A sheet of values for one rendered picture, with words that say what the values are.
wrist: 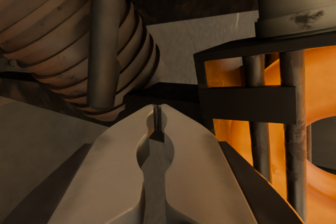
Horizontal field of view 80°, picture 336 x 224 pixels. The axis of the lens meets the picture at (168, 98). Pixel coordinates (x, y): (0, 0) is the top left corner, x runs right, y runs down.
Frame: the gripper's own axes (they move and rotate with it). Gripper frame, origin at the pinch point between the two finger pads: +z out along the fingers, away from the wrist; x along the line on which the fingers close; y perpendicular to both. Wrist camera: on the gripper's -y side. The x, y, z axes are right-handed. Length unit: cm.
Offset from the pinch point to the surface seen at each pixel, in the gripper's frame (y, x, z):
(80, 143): 44, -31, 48
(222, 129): 3.2, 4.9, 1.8
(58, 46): -2.5, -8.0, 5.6
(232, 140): 4.5, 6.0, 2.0
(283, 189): 7.1, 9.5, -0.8
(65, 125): 35, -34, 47
